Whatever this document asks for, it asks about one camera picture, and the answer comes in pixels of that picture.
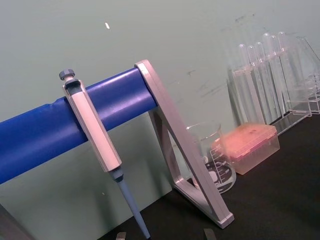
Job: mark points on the black table cloth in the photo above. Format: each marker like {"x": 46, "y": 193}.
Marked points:
{"x": 275, "y": 200}

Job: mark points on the grey stand with blue bar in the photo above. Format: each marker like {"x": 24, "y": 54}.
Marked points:
{"x": 37, "y": 135}

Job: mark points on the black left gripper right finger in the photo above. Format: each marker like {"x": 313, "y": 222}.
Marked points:
{"x": 209, "y": 235}

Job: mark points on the clear test tube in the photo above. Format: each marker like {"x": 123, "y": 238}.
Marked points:
{"x": 252, "y": 67}
{"x": 243, "y": 65}
{"x": 261, "y": 65}
{"x": 269, "y": 57}
{"x": 285, "y": 57}
{"x": 277, "y": 60}

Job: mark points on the clear glass beaker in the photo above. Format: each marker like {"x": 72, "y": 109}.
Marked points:
{"x": 225, "y": 172}

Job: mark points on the clear acrylic tube rack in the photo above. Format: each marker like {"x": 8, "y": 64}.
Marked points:
{"x": 297, "y": 110}

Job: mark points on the white and blue pipette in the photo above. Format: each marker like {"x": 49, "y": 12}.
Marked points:
{"x": 95, "y": 130}

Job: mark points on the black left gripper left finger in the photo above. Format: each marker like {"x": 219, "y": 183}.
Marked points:
{"x": 121, "y": 236}

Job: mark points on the pink pipette tip box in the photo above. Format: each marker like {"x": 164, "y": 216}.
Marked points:
{"x": 252, "y": 145}

